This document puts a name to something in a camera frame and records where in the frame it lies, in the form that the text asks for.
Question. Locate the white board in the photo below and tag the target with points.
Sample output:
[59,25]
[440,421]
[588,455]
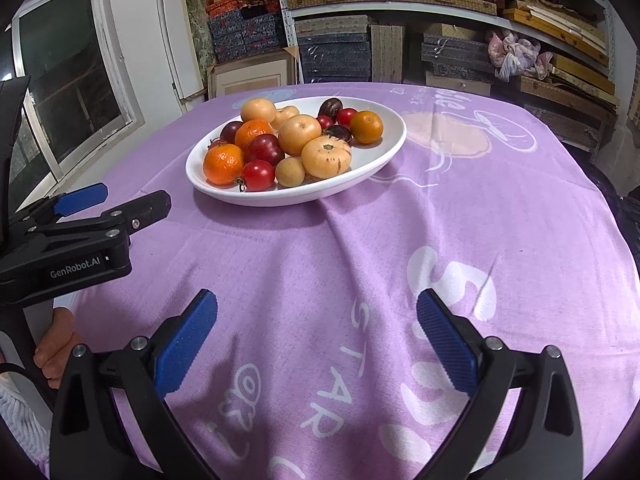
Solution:
[177,45]

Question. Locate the tan longan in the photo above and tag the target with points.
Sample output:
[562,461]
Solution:
[290,171]

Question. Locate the stack of dark grey boxes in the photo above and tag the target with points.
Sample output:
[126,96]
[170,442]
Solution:
[335,55]

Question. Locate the purple printed tablecloth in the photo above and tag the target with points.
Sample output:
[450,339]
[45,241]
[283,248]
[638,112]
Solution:
[350,260]

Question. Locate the person's left forearm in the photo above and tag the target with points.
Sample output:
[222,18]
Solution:
[20,415]

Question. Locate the dark purple plum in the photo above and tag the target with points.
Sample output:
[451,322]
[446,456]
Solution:
[230,131]

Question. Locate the small orange mandarin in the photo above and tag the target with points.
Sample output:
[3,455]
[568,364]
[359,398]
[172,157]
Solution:
[222,165]

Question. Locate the white framed window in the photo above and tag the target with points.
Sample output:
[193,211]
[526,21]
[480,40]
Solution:
[75,85]

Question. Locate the stack of blue red boxes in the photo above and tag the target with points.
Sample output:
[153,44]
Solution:
[240,35]

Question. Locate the wooden picture frame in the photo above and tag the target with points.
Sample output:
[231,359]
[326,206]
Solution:
[250,77]

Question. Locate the white metal shelf rack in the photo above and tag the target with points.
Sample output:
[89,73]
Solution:
[290,35]

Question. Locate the large orange mandarin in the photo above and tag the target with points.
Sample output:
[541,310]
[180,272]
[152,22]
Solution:
[252,132]

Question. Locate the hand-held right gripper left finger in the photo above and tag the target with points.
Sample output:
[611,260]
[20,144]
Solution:
[187,345]

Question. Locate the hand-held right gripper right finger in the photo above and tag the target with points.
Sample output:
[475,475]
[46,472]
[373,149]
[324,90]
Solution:
[447,345]

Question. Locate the green marble slab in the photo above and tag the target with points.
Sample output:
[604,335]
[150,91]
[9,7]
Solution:
[197,25]

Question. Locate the person's left hand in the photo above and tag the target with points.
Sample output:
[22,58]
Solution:
[57,340]

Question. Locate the white oval plate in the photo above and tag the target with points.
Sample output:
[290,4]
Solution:
[380,155]

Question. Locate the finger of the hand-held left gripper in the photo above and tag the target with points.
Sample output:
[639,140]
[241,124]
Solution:
[80,200]
[140,212]

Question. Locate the pink crumpled plastic bag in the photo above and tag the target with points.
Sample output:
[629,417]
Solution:
[515,55]

